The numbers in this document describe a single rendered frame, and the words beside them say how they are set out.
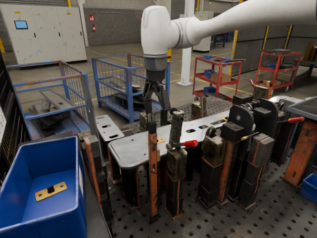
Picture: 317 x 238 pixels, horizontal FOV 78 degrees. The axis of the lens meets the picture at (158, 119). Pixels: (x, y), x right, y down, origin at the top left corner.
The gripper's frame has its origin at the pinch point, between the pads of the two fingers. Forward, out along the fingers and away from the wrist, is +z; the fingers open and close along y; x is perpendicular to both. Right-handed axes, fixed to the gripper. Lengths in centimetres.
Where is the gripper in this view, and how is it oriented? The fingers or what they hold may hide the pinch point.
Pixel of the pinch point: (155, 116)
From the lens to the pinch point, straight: 84.7
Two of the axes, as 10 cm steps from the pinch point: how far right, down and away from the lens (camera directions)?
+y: -5.0, -3.8, 7.8
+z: 0.0, 9.0, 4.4
